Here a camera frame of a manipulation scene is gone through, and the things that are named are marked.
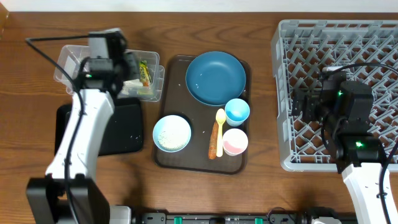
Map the clear plastic waste bin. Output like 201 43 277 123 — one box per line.
57 45 165 102

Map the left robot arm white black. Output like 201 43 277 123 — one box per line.
26 52 132 223

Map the orange carrot stick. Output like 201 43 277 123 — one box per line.
208 121 218 159

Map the black waste tray bin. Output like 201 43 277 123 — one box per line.
54 96 144 157

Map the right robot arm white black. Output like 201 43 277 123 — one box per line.
292 81 397 223

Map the pink white cup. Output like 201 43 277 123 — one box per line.
223 128 248 156

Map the grey dishwasher rack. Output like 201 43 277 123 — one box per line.
271 20 397 172

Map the light blue bowl with rice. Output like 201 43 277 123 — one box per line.
152 115 192 152

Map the white tissue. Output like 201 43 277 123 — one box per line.
119 79 144 96

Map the dark blue plate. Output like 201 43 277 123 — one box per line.
185 51 246 106

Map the green yellow snack wrapper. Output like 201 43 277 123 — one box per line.
139 60 152 86

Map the pale yellow plastic spoon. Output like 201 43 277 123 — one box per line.
216 108 226 157

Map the light blue cup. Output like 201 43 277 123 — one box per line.
224 98 251 127

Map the brown serving tray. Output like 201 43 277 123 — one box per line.
153 55 248 175

